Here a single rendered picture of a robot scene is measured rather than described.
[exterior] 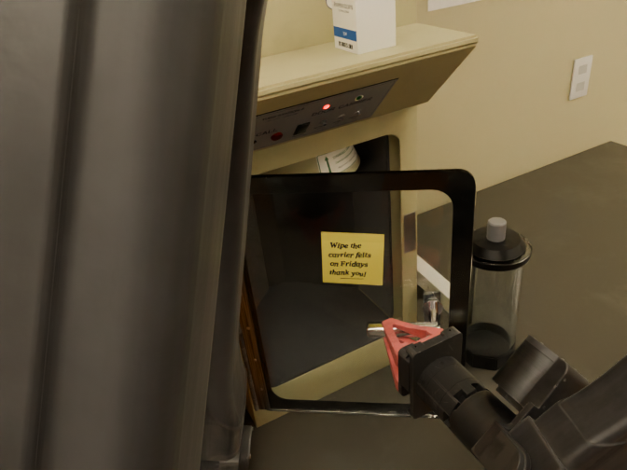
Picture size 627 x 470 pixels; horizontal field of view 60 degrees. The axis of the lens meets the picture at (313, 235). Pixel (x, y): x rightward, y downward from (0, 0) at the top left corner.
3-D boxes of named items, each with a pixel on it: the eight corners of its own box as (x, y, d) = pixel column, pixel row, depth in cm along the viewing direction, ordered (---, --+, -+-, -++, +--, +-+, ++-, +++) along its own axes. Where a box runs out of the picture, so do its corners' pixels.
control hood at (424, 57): (194, 161, 64) (174, 76, 59) (418, 98, 75) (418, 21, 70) (228, 198, 55) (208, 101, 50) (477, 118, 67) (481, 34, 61)
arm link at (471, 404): (481, 472, 50) (507, 482, 53) (531, 414, 49) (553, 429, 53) (433, 419, 55) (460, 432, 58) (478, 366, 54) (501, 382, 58)
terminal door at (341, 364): (260, 407, 86) (210, 175, 65) (461, 415, 81) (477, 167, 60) (259, 410, 85) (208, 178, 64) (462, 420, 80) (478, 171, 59)
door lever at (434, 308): (369, 315, 72) (367, 299, 71) (442, 314, 70) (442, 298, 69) (367, 343, 67) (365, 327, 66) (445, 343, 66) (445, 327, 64)
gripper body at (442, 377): (452, 322, 60) (500, 363, 54) (449, 386, 65) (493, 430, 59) (402, 344, 58) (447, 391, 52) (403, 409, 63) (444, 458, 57)
